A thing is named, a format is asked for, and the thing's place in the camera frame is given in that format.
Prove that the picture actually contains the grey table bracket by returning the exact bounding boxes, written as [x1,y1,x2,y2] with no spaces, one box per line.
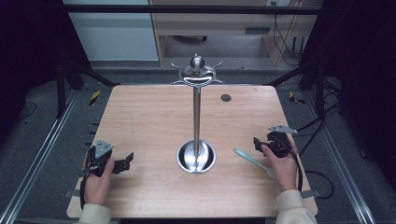
[63,189,82,199]
[300,189,322,200]

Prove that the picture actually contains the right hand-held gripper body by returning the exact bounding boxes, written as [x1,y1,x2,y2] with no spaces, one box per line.
[265,124,299,159]

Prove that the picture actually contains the light wooden desk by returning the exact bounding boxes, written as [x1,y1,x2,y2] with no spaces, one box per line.
[148,0,325,67]

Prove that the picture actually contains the teal spatula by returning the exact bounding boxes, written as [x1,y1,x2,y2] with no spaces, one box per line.
[232,147,277,180]

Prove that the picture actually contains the black hanging desk cables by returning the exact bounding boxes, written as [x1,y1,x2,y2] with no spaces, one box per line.
[272,2,305,67]

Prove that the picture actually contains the person's right hand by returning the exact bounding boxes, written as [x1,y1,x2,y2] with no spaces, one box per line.
[260,138,299,193]

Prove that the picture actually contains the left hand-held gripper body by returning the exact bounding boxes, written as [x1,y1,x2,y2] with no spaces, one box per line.
[81,139,115,178]

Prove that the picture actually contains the black floor cables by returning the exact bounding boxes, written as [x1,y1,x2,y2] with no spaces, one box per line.
[294,77,344,158]

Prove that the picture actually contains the white cabinet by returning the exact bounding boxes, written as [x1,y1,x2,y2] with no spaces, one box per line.
[63,0,160,62]

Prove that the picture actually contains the dark curtain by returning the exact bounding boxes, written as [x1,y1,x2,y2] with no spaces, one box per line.
[299,0,396,190]
[0,0,92,138]

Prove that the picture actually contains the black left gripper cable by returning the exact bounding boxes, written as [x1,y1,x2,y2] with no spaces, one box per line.
[78,155,92,210]

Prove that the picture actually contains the aluminium floor rail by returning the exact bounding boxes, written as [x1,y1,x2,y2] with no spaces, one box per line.
[0,90,79,224]
[303,90,378,224]

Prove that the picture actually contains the black horizontal frame bar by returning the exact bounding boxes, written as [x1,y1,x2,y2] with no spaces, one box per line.
[62,4,325,16]

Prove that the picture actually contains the metal utensil stand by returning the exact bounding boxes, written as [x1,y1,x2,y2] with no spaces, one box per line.
[170,53,224,175]

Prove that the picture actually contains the yellow black tape strip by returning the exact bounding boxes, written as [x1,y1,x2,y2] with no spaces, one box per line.
[287,91,306,105]
[89,90,102,106]

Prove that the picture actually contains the black frame strut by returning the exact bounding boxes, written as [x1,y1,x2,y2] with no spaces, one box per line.
[263,61,327,119]
[55,60,121,119]

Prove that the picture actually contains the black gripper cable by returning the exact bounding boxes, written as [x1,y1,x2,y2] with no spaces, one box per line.
[78,155,92,210]
[279,136,335,201]

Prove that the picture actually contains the person's left hand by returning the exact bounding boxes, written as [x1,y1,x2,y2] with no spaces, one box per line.
[83,155,116,206]

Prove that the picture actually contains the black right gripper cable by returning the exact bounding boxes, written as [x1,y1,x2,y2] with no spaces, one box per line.
[279,136,335,201]

